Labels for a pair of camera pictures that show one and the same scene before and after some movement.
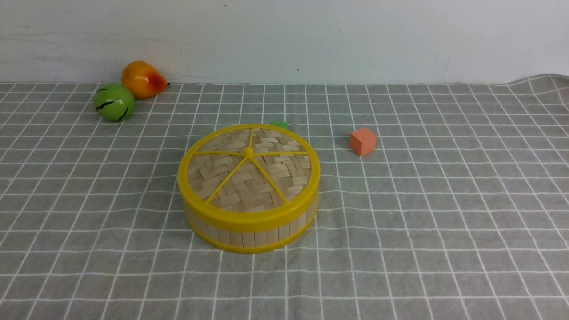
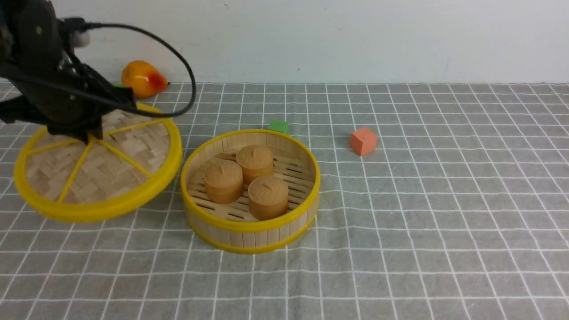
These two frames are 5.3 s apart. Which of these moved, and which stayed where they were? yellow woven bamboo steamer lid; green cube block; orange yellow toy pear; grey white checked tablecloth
Moved: yellow woven bamboo steamer lid
Stayed: orange yellow toy pear; grey white checked tablecloth; green cube block
